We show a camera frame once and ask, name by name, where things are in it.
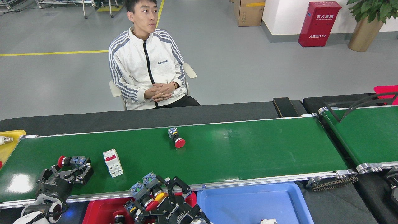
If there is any cardboard box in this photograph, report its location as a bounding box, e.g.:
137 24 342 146
233 0 266 27

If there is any gold plant pot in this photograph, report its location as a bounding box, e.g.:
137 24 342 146
348 16 386 52

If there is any red plastic tray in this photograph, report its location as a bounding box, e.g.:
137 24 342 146
82 191 198 224

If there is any white wheeled stand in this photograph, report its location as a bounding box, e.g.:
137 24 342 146
81 0 118 18

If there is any blue plastic tray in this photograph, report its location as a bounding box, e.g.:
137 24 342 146
197 182 314 224

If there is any person's right hand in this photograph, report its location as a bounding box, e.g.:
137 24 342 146
144 90 175 103

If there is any black drive chain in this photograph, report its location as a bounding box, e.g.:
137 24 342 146
308 175 359 192

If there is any yellow mushroom push button switch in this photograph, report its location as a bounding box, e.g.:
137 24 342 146
142 172 169 203

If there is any red fire extinguisher cabinet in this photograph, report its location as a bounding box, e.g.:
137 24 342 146
298 1 342 48

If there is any person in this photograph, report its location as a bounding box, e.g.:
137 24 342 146
109 0 201 111

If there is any white chair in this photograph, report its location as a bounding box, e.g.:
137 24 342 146
109 62 197 111

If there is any person's left hand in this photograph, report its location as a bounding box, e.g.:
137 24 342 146
150 83 176 96

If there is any black flat panel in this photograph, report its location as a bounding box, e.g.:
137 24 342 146
273 97 303 118

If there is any long green conveyor belt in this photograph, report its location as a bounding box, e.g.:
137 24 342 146
0 114 358 209

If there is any green potted plant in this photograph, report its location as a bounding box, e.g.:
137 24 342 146
347 0 398 24

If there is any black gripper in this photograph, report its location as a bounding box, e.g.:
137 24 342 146
35 158 95 203
135 176 211 224

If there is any black guide bar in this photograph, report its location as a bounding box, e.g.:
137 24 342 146
323 105 342 123

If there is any small red bin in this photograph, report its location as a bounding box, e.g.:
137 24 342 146
374 85 398 105

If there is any green feeder conveyor belt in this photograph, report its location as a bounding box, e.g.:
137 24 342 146
318 104 398 174

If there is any yellow plastic tray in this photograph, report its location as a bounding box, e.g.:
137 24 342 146
0 130 26 170

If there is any black cable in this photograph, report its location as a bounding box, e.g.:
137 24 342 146
344 96 398 122
340 91 398 123

